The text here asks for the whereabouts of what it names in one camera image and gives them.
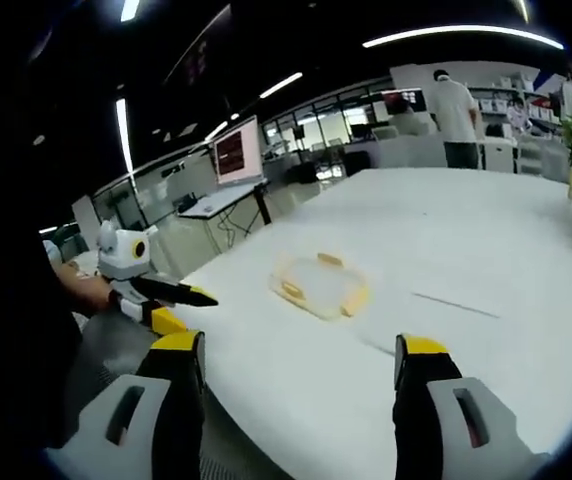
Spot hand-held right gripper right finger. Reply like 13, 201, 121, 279
392, 333, 553, 480

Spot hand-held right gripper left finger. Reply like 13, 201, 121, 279
47, 329, 208, 480

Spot person's left hand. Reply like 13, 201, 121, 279
51, 260, 115, 317

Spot white desk with black legs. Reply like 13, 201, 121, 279
176, 180, 273, 242

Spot person's dark clothing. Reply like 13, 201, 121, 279
0, 214, 85, 451

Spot ceiling light strip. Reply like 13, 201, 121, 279
203, 120, 230, 143
114, 97, 136, 177
258, 71, 305, 100

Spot computer monitor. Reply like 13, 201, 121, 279
211, 115, 266, 187

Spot white counter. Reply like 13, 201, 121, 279
373, 123, 448, 170

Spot white storage shelves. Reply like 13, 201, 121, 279
469, 73, 563, 127

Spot long curved ceiling light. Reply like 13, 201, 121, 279
362, 24, 566, 52

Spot wall screen with red picture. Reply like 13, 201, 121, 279
382, 89, 426, 115

